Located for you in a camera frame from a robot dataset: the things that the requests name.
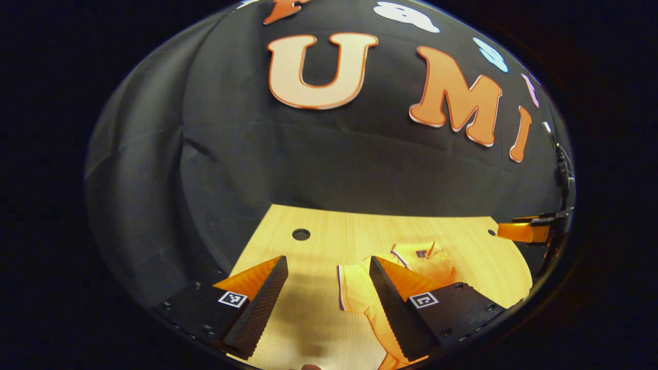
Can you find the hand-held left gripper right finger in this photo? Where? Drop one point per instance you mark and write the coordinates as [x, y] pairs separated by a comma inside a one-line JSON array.
[[396, 313]]

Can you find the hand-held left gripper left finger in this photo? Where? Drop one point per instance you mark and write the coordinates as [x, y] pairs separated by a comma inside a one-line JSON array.
[[262, 303]]

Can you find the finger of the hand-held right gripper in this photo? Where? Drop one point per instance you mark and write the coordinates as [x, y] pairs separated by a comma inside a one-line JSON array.
[[522, 232]]

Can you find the orange T-shirt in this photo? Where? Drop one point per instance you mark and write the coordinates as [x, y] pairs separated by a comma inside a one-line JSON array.
[[360, 293]]

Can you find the dark grey side cloth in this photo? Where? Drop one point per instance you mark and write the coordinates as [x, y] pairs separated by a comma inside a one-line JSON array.
[[139, 195]]

